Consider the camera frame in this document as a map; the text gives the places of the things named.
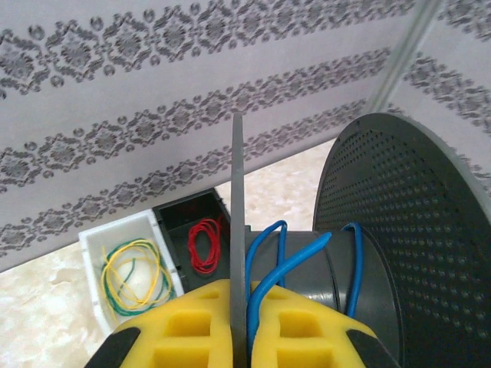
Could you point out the black plastic bin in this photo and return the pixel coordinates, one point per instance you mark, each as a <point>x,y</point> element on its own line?
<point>176,218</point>

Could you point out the white plastic bin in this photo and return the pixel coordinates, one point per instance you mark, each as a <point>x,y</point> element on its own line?
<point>96,245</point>

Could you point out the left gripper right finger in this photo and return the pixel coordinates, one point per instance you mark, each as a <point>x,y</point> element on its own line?
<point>337,333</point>

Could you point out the right aluminium corner post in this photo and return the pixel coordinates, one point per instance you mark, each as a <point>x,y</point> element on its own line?
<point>406,50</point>

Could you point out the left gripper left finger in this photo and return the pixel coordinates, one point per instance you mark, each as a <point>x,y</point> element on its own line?
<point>153,337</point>

